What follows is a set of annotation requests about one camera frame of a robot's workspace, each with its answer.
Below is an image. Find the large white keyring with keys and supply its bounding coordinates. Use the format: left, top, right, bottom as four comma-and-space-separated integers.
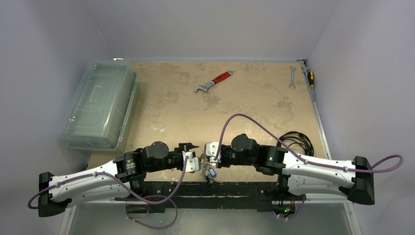
200, 153, 217, 183

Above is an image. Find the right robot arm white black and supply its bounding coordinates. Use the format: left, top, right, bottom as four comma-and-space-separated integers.
205, 134, 375, 205

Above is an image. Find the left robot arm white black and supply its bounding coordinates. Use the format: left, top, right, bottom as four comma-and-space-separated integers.
28, 141, 201, 217

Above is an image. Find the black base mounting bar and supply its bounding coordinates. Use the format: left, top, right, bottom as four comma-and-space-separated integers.
115, 181, 307, 214

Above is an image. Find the clear plastic storage box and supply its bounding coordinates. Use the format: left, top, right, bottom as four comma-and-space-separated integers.
59, 60, 139, 153

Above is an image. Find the silver open end wrench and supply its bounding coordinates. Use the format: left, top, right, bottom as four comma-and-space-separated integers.
288, 66, 296, 90

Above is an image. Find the yellow black screwdriver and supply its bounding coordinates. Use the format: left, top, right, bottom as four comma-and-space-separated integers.
307, 71, 314, 89

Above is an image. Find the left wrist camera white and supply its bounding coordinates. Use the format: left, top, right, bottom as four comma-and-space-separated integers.
182, 151, 201, 172

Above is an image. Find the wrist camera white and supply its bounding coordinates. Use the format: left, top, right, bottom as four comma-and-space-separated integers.
204, 141, 220, 167
182, 151, 201, 172

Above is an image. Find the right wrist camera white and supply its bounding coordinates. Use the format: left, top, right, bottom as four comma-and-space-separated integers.
204, 141, 220, 167

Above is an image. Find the black cable bundle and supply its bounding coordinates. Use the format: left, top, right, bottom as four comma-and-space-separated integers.
277, 131, 315, 157

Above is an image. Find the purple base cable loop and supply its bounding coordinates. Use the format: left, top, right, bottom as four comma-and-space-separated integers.
125, 194, 178, 230

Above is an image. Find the red handled adjustable wrench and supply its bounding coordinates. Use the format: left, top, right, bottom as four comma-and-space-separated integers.
194, 70, 234, 93

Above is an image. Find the aluminium frame rail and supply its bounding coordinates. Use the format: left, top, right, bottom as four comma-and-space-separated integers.
298, 59, 354, 205

